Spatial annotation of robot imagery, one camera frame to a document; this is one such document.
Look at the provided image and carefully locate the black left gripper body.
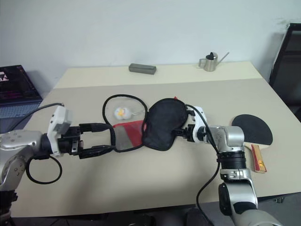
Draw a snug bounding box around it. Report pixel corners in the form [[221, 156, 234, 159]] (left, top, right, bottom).
[[57, 124, 85, 159]]

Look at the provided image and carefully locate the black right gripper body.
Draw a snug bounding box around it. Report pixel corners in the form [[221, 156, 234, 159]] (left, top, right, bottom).
[[174, 128, 194, 142]]

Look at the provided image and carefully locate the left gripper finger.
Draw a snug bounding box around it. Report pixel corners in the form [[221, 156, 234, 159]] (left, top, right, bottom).
[[79, 122, 114, 133], [79, 145, 116, 160]]

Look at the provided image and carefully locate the black and red paddle case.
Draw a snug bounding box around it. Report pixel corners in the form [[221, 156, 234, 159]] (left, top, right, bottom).
[[103, 94, 189, 153]]

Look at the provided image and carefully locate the white plush zipper charm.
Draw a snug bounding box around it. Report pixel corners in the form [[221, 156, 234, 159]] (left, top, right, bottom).
[[113, 106, 144, 121]]

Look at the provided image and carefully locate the black rubber table tennis paddle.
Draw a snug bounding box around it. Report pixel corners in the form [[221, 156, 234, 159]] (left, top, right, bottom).
[[231, 113, 274, 174]]

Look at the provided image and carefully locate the grey rectangular block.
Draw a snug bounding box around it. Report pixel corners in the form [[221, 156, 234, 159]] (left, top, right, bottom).
[[128, 63, 157, 76]]

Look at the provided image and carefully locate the small metal watering can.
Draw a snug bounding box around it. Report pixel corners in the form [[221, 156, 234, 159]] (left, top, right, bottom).
[[198, 51, 230, 72]]

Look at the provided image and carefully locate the open laptop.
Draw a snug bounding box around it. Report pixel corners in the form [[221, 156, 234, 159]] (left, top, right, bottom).
[[0, 65, 44, 119]]

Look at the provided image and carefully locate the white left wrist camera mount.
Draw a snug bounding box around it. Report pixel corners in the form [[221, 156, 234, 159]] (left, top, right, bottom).
[[47, 105, 74, 158]]

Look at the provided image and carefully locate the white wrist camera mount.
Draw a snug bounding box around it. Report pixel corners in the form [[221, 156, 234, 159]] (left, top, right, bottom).
[[185, 105, 209, 143], [47, 105, 74, 158]]

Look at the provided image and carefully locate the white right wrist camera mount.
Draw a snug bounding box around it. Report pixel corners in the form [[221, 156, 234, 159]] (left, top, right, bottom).
[[185, 105, 209, 143]]

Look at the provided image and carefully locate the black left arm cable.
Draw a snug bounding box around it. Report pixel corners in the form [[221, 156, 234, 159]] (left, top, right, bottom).
[[0, 102, 65, 185]]

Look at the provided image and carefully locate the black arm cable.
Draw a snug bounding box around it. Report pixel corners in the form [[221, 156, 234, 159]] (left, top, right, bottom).
[[0, 102, 65, 185], [187, 105, 223, 226]]

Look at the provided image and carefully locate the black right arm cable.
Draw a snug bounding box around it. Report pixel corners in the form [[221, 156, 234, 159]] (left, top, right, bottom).
[[187, 105, 223, 226]]

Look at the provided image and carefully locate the black metal frame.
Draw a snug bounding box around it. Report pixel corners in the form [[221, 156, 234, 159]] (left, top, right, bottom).
[[269, 22, 301, 122]]

